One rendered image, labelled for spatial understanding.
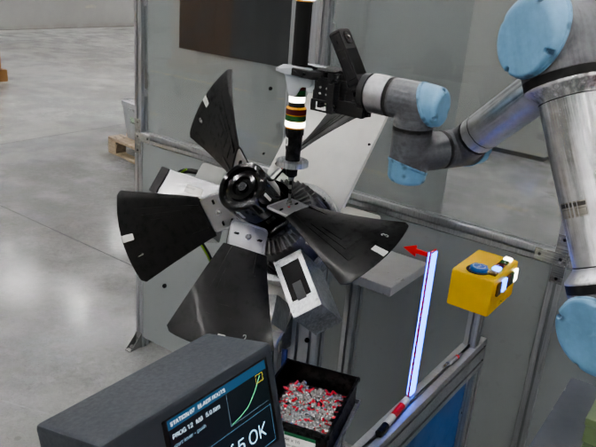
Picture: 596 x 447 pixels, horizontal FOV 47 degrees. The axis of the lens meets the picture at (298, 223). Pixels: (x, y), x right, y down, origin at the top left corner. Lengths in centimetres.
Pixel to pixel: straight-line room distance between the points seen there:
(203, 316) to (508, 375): 109
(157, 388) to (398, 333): 162
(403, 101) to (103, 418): 79
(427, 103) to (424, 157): 11
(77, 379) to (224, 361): 228
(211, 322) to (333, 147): 61
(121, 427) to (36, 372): 244
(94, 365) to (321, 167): 168
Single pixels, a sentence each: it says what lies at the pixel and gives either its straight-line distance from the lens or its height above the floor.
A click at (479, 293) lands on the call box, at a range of 159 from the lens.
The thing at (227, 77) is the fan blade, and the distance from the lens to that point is 172.
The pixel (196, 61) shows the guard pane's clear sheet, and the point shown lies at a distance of 263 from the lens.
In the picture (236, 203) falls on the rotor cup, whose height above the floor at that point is 119.
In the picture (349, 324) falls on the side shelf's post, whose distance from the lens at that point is 220.
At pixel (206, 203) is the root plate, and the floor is 116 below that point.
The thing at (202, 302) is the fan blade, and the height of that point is 101.
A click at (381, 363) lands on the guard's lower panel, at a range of 242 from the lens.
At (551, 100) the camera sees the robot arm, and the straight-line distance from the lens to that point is 103.
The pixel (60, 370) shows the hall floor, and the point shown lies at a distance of 315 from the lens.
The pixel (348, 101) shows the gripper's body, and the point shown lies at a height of 144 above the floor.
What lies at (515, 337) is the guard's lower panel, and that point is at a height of 70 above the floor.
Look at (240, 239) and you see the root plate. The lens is 153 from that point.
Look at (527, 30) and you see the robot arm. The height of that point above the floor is 163.
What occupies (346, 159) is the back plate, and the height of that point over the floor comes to 123.
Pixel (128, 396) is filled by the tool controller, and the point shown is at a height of 124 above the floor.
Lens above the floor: 169
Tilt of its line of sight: 21 degrees down
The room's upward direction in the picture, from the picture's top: 5 degrees clockwise
